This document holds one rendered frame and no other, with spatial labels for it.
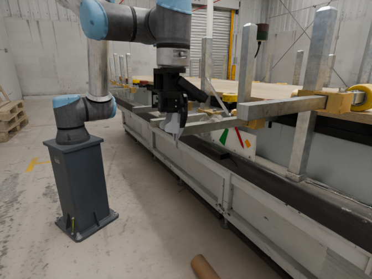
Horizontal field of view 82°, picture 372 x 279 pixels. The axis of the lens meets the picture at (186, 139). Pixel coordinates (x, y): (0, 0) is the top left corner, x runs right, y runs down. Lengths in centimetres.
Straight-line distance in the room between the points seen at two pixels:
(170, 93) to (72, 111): 89
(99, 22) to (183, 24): 20
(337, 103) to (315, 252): 72
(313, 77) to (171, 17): 39
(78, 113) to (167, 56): 91
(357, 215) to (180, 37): 60
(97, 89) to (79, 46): 734
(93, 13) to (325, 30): 56
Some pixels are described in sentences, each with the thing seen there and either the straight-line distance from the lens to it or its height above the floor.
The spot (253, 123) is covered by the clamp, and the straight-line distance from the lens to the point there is 78.
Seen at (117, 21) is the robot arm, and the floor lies 114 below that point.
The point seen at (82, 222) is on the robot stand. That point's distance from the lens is 160.
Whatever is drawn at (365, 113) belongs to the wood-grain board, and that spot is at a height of 90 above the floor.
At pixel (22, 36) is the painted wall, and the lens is 886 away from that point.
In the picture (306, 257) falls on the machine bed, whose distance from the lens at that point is 121.
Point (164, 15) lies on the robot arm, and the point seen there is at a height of 115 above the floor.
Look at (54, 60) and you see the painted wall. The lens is 870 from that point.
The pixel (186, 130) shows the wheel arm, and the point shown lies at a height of 85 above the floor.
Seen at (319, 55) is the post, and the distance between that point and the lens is 66.
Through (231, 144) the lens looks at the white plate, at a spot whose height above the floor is 73.
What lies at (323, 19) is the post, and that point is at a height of 114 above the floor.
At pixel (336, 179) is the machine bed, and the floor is 66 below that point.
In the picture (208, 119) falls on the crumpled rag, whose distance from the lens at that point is 70.
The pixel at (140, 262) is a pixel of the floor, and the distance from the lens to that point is 139.
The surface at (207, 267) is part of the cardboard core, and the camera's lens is 125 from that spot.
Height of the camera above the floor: 103
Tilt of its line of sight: 19 degrees down
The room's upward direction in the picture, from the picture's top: straight up
